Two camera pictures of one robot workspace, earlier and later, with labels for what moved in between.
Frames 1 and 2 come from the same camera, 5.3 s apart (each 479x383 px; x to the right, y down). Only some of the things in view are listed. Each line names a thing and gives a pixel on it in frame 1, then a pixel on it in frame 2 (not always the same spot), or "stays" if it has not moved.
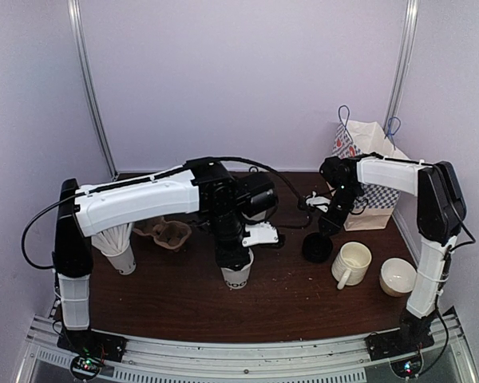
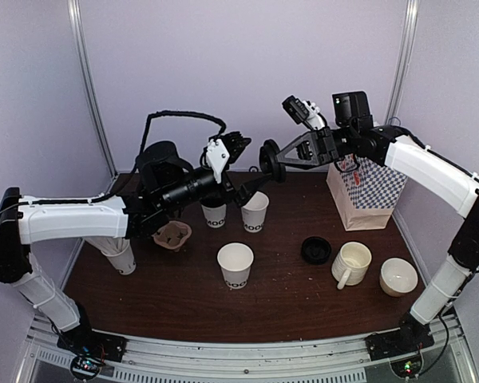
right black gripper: [334, 224] → [325, 150]
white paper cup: [238, 279] stays
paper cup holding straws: [124, 262] stays
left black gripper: [227, 259] → [243, 195]
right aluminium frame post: [404, 56] stays
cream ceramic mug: [350, 264] stays
